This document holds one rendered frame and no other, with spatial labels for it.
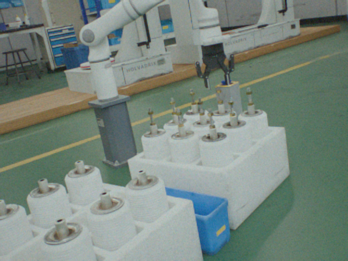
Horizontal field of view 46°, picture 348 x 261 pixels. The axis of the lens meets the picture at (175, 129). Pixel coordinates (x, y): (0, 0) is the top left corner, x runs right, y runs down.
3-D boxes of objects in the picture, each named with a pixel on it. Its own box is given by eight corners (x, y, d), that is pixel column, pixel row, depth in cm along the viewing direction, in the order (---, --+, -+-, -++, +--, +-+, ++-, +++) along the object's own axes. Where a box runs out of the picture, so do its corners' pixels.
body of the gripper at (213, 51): (219, 37, 141) (223, 64, 144) (196, 42, 140) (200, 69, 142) (227, 38, 134) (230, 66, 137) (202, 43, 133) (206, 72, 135)
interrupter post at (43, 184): (38, 193, 103) (35, 181, 102) (47, 189, 105) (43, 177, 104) (44, 194, 102) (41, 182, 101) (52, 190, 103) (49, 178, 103)
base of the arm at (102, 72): (94, 100, 183) (85, 63, 178) (112, 95, 188) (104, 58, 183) (104, 103, 175) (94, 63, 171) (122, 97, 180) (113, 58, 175)
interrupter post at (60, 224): (55, 237, 80) (50, 222, 79) (64, 231, 82) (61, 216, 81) (62, 240, 78) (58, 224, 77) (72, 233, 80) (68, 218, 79)
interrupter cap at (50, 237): (36, 241, 80) (35, 238, 79) (67, 222, 85) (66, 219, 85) (59, 250, 75) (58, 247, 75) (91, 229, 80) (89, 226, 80)
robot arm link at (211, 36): (205, 46, 129) (202, 26, 128) (196, 44, 140) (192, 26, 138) (231, 41, 131) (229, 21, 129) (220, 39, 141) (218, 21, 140)
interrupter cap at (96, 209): (83, 212, 88) (82, 209, 88) (109, 197, 94) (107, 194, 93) (106, 218, 83) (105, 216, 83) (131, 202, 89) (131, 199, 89)
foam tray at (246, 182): (137, 207, 141) (126, 160, 136) (200, 163, 169) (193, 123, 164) (235, 230, 116) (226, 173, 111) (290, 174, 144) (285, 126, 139)
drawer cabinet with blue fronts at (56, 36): (45, 70, 693) (34, 30, 674) (71, 64, 718) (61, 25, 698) (57, 72, 646) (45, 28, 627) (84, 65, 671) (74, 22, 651)
